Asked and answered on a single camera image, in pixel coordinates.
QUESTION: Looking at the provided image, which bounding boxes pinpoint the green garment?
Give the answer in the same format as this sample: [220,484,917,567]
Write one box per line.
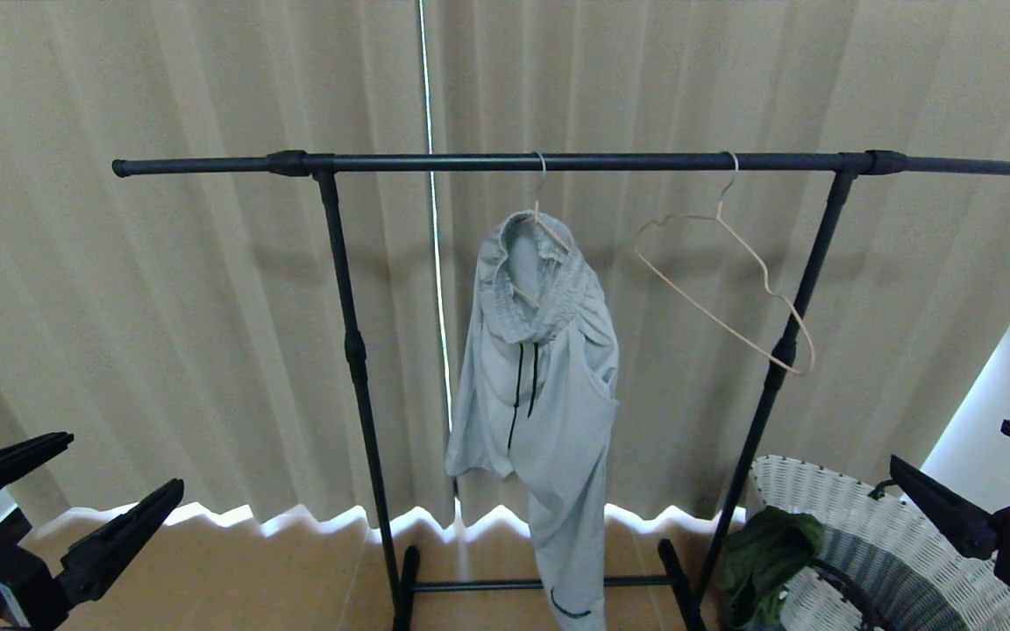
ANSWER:
[720,507,826,631]

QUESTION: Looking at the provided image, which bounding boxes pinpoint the pale grey shorts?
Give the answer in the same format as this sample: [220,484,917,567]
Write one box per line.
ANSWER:
[445,210,622,631]

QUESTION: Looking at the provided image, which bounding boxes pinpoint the pink clothes hanger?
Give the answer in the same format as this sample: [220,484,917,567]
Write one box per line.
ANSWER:
[634,152,817,378]
[509,152,573,309]

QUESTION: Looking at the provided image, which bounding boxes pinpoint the white laundry basket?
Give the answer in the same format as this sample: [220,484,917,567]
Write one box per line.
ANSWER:
[746,454,1010,631]

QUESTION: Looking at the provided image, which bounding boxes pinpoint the black clothes rack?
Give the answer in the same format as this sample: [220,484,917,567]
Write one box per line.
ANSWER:
[112,149,1010,631]

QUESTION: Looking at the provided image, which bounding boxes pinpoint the beige curtain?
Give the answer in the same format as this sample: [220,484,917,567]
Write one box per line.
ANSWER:
[0,0,1010,537]

